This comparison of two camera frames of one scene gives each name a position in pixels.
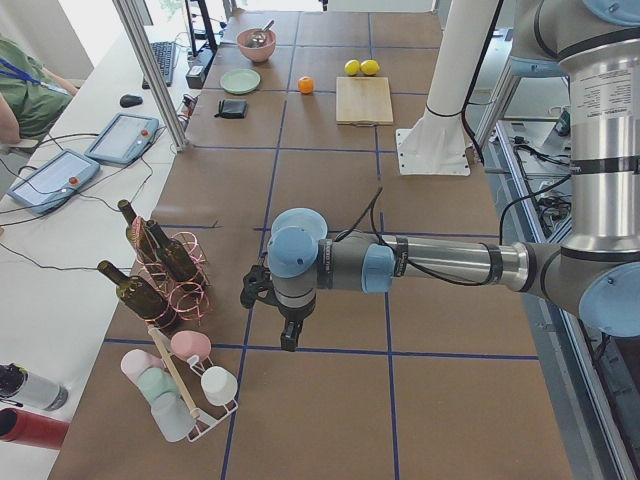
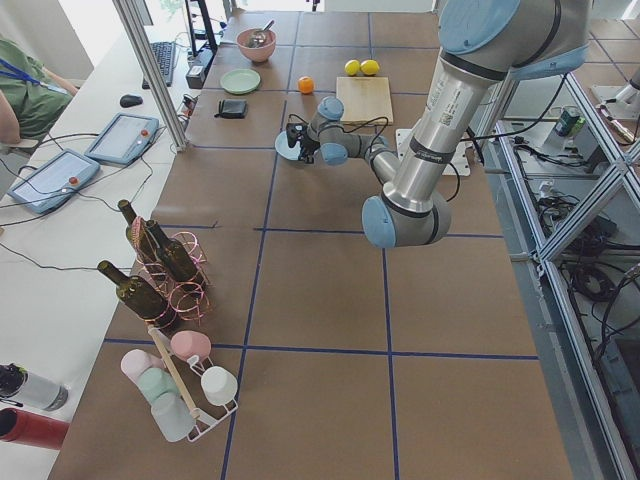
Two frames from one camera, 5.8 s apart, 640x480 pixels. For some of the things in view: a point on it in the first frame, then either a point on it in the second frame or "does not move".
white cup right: (219, 385) does not move
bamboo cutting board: (363, 101) does not move
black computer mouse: (129, 100) does not move
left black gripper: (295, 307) to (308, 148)
